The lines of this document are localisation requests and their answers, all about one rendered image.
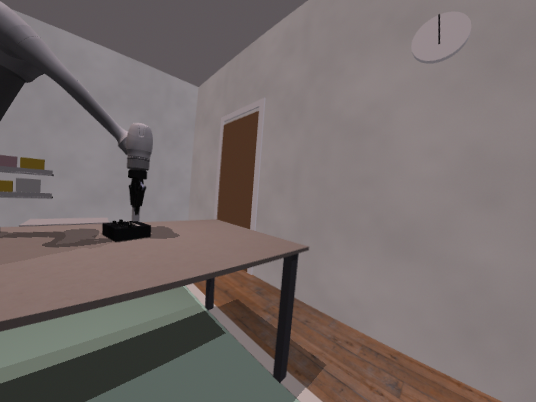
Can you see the black lighting desk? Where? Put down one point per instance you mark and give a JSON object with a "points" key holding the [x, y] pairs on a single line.
{"points": [[118, 231]]}

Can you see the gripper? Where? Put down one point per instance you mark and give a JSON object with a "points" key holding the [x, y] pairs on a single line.
{"points": [[136, 197]]}

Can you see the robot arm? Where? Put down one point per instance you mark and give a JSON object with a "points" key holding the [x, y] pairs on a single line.
{"points": [[18, 40]]}

